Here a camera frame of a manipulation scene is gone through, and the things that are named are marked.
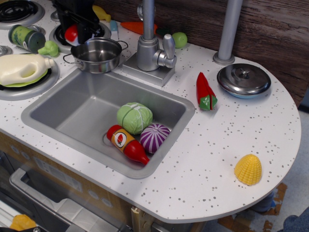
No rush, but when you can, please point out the steel pot lid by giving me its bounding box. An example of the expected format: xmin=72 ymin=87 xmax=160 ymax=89
xmin=217 ymin=63 xmax=271 ymax=91

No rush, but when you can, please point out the green toy cabbage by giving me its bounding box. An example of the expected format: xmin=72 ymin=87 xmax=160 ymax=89
xmin=116 ymin=102 xmax=153 ymax=135

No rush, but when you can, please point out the front left stove burner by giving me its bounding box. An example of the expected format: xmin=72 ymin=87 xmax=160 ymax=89
xmin=0 ymin=63 xmax=60 ymax=101

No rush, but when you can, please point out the cream toy detergent bottle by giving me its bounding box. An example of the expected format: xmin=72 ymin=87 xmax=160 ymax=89
xmin=0 ymin=54 xmax=55 ymax=85

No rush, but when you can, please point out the green toy lime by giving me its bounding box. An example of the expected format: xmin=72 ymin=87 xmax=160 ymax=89
xmin=172 ymin=32 xmax=187 ymax=48

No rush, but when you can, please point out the black coil burner top left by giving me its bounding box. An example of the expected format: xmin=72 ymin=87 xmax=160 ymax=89
xmin=0 ymin=0 xmax=45 ymax=30

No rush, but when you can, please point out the small steel pan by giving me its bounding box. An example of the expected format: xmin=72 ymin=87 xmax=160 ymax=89
xmin=63 ymin=37 xmax=128 ymax=73

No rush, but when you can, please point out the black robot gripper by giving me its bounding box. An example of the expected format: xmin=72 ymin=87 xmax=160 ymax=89
xmin=52 ymin=0 xmax=101 ymax=44

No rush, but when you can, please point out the silver stove knob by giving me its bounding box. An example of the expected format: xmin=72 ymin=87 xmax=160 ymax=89
xmin=50 ymin=11 xmax=60 ymax=22

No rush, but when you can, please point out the black coil burner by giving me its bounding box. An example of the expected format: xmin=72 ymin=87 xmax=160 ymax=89
xmin=0 ymin=0 xmax=45 ymax=30
xmin=49 ymin=23 xmax=111 ymax=54

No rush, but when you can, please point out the purple toy onion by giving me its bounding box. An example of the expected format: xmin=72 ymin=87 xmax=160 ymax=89
xmin=140 ymin=124 xmax=170 ymax=154

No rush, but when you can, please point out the red toy chili pepper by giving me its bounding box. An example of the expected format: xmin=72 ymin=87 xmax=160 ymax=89
xmin=196 ymin=72 xmax=217 ymax=111

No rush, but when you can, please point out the orange toy carrot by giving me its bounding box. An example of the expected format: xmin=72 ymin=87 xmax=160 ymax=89
xmin=120 ymin=21 xmax=172 ymax=37

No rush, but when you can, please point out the grey vertical pole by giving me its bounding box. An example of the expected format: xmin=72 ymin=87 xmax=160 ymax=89
xmin=213 ymin=0 xmax=243 ymax=65

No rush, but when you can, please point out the red toy ketchup bottle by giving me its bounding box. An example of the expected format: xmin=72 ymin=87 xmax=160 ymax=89
xmin=106 ymin=125 xmax=150 ymax=165

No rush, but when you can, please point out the red and white toy sushi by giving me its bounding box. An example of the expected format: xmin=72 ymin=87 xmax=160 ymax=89
xmin=64 ymin=24 xmax=80 ymax=46

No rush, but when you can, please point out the grey oven door handle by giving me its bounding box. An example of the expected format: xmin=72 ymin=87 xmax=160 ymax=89
xmin=10 ymin=168 xmax=132 ymax=232

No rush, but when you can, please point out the silver toy faucet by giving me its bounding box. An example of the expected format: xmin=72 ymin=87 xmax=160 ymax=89
xmin=123 ymin=0 xmax=177 ymax=87

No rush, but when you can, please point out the yellow object bottom left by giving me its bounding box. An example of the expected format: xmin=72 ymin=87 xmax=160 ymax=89
xmin=9 ymin=215 xmax=36 ymax=231

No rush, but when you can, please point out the green toy can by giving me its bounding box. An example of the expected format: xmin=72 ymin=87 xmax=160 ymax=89
xmin=8 ymin=25 xmax=46 ymax=54

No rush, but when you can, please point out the green toy broccoli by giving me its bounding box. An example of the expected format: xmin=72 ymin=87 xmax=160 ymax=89
xmin=38 ymin=41 xmax=59 ymax=57

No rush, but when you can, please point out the grey toy sink basin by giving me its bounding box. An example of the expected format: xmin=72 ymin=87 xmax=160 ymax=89
xmin=21 ymin=70 xmax=195 ymax=178

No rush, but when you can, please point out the black coil burner centre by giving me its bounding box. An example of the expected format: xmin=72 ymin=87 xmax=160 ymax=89
xmin=49 ymin=23 xmax=111 ymax=54

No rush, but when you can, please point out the yellow toy corn piece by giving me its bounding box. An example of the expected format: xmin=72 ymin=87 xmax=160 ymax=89
xmin=234 ymin=154 xmax=262 ymax=186

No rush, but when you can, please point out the light blue plate under lid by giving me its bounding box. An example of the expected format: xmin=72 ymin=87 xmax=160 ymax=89
xmin=221 ymin=87 xmax=269 ymax=99

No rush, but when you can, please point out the yellow toy banana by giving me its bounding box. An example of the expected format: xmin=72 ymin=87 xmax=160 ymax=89
xmin=92 ymin=5 xmax=111 ymax=22

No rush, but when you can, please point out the blue handled toy knife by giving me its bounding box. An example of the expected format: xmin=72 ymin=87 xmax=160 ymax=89
xmin=110 ymin=20 xmax=119 ymax=41

